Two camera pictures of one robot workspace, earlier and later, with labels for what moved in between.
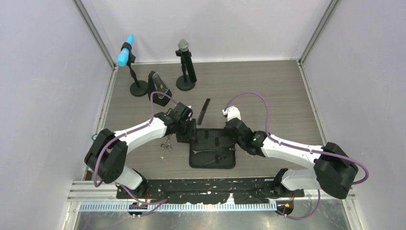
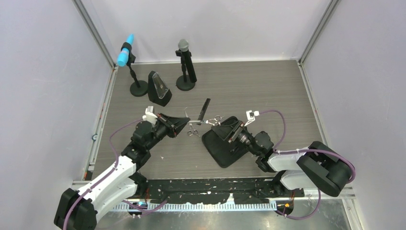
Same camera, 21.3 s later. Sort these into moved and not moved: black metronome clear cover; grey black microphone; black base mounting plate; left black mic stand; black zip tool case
Moved: black zip tool case
Not moved: grey black microphone; black base mounting plate; black metronome clear cover; left black mic stand
